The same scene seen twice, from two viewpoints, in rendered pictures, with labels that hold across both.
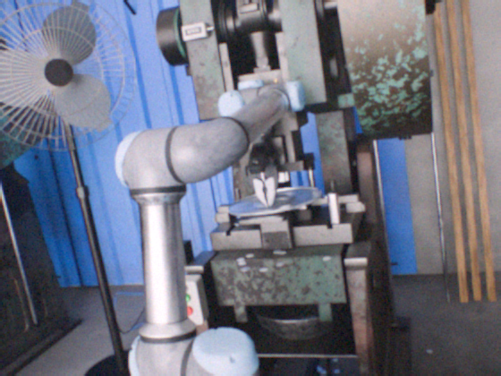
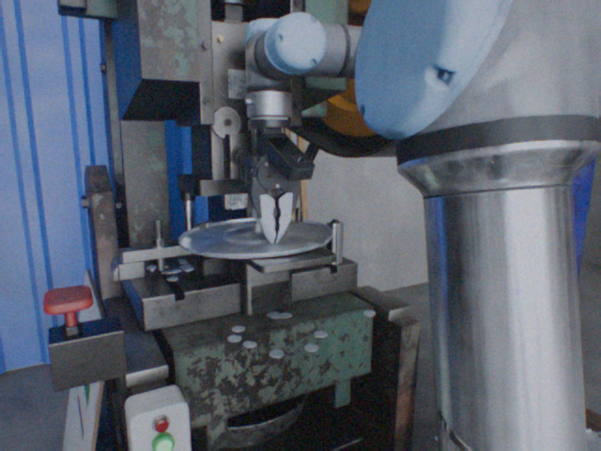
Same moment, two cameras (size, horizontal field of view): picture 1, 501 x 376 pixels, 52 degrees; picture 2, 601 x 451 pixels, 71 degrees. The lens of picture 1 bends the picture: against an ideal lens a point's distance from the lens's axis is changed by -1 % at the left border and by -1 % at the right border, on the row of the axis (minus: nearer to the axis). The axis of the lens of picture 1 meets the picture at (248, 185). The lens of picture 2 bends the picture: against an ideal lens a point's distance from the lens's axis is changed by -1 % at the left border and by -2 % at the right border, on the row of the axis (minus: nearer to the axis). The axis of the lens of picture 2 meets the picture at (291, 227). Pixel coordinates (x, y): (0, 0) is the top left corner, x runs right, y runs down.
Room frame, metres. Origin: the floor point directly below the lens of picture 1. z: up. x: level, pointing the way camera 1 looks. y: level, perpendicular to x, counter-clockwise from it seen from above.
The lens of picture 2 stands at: (0.95, 0.47, 0.97)
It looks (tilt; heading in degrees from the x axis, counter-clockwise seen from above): 12 degrees down; 313
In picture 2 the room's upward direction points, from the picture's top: straight up
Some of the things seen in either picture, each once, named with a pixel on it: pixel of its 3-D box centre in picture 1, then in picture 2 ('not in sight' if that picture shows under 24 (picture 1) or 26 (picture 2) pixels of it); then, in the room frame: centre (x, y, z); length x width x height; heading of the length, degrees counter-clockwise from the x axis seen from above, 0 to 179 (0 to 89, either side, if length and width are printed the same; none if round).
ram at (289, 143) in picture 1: (269, 115); (238, 101); (1.61, -0.10, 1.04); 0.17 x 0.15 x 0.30; 161
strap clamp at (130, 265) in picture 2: (237, 203); (155, 245); (1.71, 0.05, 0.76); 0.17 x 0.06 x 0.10; 71
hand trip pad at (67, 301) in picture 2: not in sight; (70, 318); (1.54, 0.27, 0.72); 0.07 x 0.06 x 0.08; 161
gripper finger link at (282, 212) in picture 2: (273, 190); (277, 215); (1.48, -0.07, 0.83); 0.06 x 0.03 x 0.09; 161
